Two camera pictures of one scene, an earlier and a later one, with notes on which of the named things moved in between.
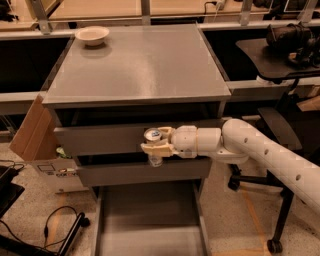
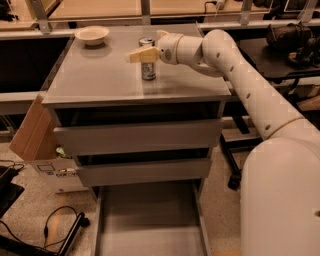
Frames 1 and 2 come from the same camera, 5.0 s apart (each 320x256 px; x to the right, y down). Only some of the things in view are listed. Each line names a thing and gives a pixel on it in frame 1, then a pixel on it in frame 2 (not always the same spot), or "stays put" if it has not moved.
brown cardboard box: x=37 y=140 stays put
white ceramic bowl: x=92 y=35 stays put
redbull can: x=153 y=135 -> x=148 y=69
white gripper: x=184 y=140 -> x=168 y=47
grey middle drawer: x=171 y=170 stays put
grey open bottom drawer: x=167 y=219 stays put
